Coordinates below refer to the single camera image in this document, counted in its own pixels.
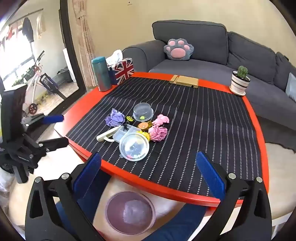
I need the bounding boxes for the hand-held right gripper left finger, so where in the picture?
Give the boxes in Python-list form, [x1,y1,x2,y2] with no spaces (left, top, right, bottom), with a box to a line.
[25,152,109,241]

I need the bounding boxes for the black white striped table mat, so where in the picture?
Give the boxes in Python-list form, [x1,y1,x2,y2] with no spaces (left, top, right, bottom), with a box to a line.
[66,76,263,202]

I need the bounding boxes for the person's left leg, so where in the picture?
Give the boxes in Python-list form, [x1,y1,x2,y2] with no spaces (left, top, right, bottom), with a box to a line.
[54,173,111,241]

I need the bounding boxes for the light blue cushion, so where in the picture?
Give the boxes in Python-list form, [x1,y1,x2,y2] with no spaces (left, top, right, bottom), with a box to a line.
[285,72,296,102]

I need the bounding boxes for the grey pink paw cushion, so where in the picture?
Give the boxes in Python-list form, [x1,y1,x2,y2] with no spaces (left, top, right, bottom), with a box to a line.
[164,39,194,61]

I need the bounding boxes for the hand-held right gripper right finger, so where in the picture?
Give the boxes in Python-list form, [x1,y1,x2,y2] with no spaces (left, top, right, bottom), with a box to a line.
[195,151,273,241]

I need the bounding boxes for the teal thermos bottle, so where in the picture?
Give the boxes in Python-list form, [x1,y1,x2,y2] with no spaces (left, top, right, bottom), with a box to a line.
[91,56,112,92]

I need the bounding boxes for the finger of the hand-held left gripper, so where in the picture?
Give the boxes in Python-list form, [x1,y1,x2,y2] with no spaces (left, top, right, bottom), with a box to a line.
[22,114,64,126]
[38,137,69,151]

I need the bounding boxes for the clear round plastic lid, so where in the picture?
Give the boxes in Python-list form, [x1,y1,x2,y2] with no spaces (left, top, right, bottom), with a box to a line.
[119,133,150,161]

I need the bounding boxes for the purple plastic trash bin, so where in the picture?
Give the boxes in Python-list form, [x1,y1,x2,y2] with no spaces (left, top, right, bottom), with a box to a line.
[105,192,156,235]

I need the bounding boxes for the grey rug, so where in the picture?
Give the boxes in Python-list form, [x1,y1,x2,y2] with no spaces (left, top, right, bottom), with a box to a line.
[257,116,296,153]

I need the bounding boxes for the cream plastic handle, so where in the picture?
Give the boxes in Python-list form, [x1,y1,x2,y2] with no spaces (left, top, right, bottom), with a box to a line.
[96,126,125,142]

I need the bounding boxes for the wooden phone stand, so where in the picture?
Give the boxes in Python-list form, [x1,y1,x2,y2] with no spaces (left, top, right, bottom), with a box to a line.
[169,75,200,89]

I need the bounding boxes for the person's leg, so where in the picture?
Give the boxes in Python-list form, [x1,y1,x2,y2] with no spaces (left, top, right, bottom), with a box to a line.
[142,204,207,241]
[54,173,111,241]

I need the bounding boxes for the purple paper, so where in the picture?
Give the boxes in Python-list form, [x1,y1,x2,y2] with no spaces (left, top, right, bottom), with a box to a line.
[105,108,126,127]

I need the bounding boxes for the white bicycle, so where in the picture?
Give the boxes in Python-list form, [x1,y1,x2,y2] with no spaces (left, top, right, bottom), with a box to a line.
[22,50,63,115]

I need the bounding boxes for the yellow duck toy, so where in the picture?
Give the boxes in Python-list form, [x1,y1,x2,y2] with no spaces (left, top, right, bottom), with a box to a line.
[136,131,151,141]

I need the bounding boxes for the clear plastic bowl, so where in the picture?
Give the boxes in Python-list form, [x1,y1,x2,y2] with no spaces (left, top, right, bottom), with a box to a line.
[133,103,154,121]

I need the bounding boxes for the hanging light garment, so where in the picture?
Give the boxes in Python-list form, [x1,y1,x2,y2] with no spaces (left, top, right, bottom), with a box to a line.
[36,13,47,39]

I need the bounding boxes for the flag print tissue box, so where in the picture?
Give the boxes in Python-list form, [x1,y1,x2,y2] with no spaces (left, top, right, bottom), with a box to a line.
[107,50,135,86]

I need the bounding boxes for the pink pig toy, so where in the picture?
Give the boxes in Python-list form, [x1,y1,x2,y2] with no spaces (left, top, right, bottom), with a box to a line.
[153,114,170,127]

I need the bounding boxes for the white plastic tray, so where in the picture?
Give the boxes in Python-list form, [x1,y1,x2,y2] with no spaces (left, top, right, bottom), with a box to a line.
[113,125,142,143]

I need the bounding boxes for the person's right leg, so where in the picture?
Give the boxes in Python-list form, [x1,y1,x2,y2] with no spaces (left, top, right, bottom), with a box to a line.
[142,204,207,241]

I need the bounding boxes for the black round keychain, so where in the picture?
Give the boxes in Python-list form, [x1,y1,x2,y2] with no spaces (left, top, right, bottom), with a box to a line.
[122,115,135,131]

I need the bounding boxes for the dark grey sofa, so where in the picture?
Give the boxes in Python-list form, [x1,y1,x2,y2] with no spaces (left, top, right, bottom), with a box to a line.
[122,20,296,130]

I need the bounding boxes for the black framed glass door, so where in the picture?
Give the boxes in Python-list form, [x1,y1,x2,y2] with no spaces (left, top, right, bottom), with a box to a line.
[0,0,87,139]

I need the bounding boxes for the white cabinet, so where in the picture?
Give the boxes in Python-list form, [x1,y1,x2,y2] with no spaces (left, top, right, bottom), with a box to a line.
[62,47,75,82]

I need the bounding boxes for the pink paper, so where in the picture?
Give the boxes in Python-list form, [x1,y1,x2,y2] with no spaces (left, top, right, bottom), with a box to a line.
[148,126,168,142]

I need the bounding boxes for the beige curtain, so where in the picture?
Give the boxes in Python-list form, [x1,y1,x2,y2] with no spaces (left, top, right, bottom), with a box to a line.
[73,0,97,88]

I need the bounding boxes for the potted cactus striped pot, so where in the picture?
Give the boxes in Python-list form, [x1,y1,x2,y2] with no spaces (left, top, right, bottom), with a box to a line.
[229,65,251,96]

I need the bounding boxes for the hanging dark jacket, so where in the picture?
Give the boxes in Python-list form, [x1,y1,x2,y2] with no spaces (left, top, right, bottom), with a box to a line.
[22,17,34,42]

